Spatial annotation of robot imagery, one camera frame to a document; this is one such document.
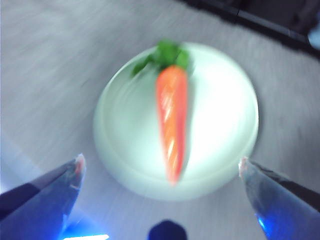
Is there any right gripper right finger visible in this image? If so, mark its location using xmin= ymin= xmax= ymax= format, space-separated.
xmin=238 ymin=156 xmax=320 ymax=240

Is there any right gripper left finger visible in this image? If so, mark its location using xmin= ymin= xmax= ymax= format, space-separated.
xmin=0 ymin=152 xmax=87 ymax=240

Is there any green plate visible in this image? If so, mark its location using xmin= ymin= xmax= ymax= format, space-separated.
xmin=92 ymin=41 xmax=260 ymax=202

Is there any orange carrot with green leaves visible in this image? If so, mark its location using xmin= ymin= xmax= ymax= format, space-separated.
xmin=131 ymin=39 xmax=193 ymax=187

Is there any blue plate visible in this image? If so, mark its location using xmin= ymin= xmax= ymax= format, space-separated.
xmin=307 ymin=23 xmax=320 ymax=48

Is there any black plate rack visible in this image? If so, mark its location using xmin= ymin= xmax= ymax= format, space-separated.
xmin=178 ymin=0 xmax=320 ymax=60

